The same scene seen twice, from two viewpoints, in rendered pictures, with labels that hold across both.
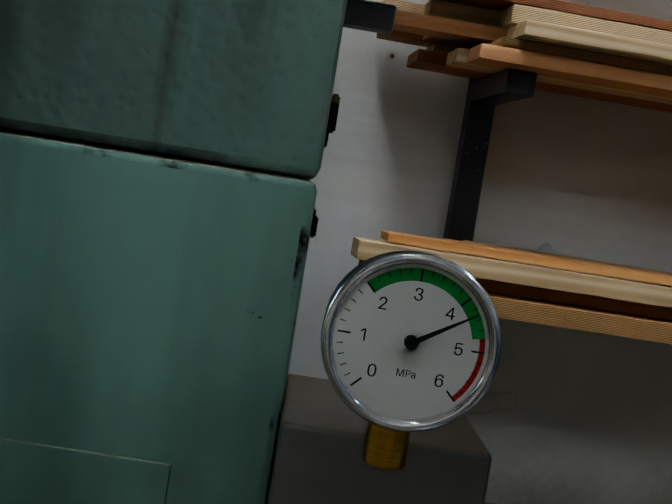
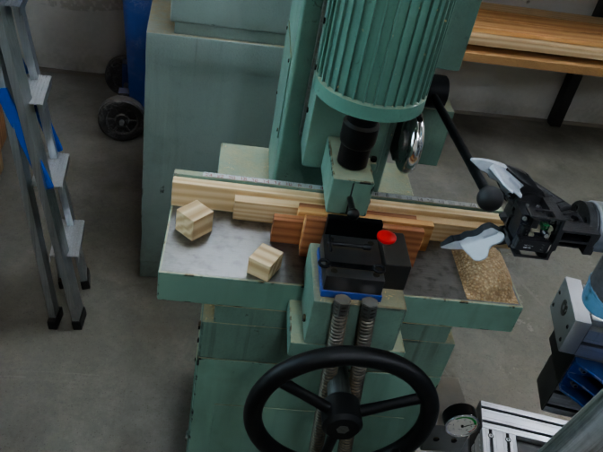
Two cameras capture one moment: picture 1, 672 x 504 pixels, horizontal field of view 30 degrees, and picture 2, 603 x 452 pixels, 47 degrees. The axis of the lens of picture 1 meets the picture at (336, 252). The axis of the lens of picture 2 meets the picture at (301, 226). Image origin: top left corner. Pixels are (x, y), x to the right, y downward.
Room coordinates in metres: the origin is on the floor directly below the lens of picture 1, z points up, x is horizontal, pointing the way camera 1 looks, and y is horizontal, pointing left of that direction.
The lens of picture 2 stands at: (-0.33, 0.42, 1.64)
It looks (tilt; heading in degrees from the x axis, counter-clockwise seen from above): 37 degrees down; 353
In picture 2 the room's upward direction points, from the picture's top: 12 degrees clockwise
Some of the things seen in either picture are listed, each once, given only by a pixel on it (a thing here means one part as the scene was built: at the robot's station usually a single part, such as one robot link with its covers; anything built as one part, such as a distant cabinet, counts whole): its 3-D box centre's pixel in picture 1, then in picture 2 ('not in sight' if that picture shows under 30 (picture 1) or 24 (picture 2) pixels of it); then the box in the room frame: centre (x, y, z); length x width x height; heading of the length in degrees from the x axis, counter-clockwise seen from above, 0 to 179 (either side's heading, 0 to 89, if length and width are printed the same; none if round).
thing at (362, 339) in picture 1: (403, 361); (458, 421); (0.45, -0.03, 0.65); 0.06 x 0.04 x 0.08; 92
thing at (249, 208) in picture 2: not in sight; (388, 223); (0.66, 0.15, 0.92); 0.55 x 0.02 x 0.04; 92
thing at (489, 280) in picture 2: not in sight; (485, 265); (0.57, -0.02, 0.92); 0.14 x 0.09 x 0.04; 2
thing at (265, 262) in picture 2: not in sight; (265, 262); (0.51, 0.36, 0.92); 0.05 x 0.04 x 0.03; 153
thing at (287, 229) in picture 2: not in sight; (339, 234); (0.60, 0.24, 0.92); 0.23 x 0.02 x 0.05; 92
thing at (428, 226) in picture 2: not in sight; (363, 229); (0.62, 0.19, 0.93); 0.24 x 0.01 x 0.06; 92
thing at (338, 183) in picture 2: not in sight; (346, 178); (0.67, 0.23, 0.99); 0.14 x 0.07 x 0.09; 2
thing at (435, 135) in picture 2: not in sight; (421, 127); (0.84, 0.08, 1.02); 0.09 x 0.07 x 0.12; 92
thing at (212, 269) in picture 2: not in sight; (340, 280); (0.55, 0.23, 0.87); 0.61 x 0.30 x 0.06; 92
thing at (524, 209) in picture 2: not in sight; (547, 223); (0.47, -0.03, 1.09); 0.12 x 0.09 x 0.08; 92
